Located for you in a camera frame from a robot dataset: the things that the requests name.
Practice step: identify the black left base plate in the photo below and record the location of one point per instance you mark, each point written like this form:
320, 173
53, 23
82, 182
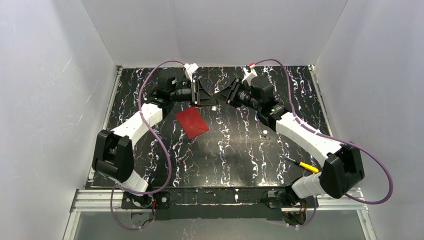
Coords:
161, 200

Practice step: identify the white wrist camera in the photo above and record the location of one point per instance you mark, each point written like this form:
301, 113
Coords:
249, 73
189, 70

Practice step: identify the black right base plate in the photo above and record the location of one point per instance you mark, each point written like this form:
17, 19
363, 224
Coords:
283, 198

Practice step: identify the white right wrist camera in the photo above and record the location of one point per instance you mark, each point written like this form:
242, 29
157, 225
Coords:
249, 73

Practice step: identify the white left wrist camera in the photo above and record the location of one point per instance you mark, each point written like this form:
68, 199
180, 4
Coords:
189, 70

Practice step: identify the red paper envelope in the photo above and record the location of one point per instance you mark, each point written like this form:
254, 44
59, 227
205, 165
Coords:
192, 122

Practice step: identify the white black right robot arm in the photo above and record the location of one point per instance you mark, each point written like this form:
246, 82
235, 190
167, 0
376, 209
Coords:
341, 164

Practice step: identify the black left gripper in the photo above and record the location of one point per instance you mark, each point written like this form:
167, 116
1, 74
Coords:
194, 93

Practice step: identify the aluminium front rail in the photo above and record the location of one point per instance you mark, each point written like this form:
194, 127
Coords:
102, 200

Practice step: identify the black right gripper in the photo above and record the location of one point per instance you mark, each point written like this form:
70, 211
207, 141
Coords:
234, 91

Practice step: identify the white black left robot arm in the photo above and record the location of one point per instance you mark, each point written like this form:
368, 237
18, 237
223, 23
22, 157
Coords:
113, 155

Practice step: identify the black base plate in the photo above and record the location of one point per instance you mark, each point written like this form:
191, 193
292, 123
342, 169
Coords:
161, 200
283, 198

